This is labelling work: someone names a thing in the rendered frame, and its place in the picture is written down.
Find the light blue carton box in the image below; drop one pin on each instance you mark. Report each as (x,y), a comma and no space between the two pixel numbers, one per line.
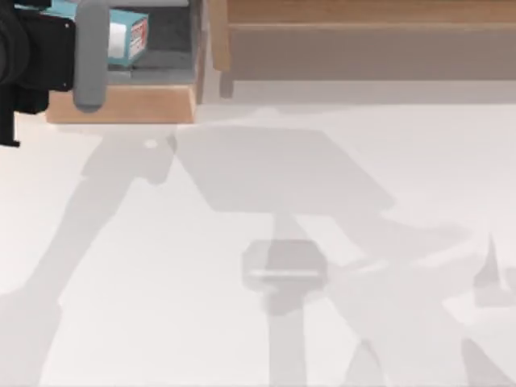
(128,36)

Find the wooden cupboard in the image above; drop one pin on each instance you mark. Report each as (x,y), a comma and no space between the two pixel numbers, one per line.
(363,36)

